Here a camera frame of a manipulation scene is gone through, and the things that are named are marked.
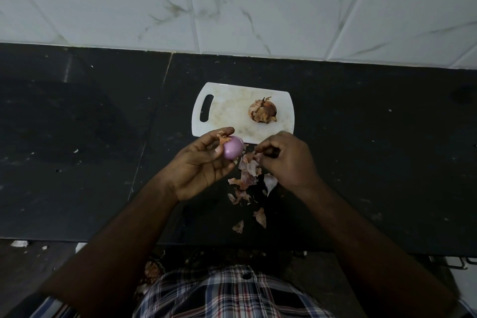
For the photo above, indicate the person's left hand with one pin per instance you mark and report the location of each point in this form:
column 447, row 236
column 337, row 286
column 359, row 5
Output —
column 193, row 167

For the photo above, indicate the person's right hand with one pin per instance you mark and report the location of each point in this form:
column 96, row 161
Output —
column 292, row 163

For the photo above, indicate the person's left thumb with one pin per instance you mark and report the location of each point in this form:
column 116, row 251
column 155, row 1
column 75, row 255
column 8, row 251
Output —
column 218, row 133

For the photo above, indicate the person's right fingers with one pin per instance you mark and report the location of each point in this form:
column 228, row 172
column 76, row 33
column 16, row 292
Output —
column 266, row 148

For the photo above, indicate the peeled purple onion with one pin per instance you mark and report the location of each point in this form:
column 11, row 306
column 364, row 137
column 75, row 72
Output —
column 233, row 147

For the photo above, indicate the person's left forearm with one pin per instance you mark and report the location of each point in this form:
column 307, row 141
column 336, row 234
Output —
column 111, row 254

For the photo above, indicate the person's right forearm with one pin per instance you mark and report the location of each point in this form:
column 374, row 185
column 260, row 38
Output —
column 365, row 254

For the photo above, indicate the white plastic cutting board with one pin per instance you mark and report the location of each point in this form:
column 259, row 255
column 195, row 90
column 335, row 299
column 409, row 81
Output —
column 231, row 116

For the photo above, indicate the pile of onion skins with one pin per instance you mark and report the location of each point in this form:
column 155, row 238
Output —
column 248, row 178

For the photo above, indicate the unpeeled brown onion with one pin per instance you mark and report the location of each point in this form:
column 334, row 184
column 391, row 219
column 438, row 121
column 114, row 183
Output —
column 263, row 110

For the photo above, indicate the plaid shirt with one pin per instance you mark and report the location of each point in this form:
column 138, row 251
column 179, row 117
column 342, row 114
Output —
column 231, row 295

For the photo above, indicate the white paper scrap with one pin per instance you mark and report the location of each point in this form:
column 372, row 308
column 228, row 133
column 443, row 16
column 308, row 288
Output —
column 19, row 243
column 80, row 247

